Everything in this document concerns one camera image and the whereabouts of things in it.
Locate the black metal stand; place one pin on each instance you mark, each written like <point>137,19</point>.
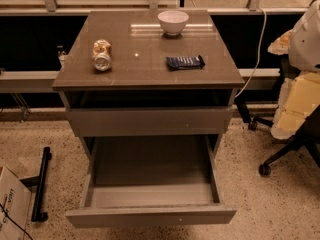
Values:
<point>38,215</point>

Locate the open middle drawer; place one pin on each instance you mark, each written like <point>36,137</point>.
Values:
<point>151,181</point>

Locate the white robot shell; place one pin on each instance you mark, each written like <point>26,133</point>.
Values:
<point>302,42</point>

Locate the white ceramic bowl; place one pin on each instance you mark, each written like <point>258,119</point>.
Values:
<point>173,22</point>

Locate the crushed metal can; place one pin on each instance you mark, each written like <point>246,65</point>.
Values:
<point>101,55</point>

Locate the yellow foam padding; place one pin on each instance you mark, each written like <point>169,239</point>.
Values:
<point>298,99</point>

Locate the closed top drawer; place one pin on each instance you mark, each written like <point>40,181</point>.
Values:
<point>151,121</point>

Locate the grey drawer cabinet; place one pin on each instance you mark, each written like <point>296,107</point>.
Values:
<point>140,77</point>

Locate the black office chair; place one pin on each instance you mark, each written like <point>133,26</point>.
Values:
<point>308,136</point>

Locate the blue rxbar wrapper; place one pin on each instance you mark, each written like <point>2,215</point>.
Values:
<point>185,62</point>

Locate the cardboard box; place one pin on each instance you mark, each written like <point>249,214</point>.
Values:
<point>14,204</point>

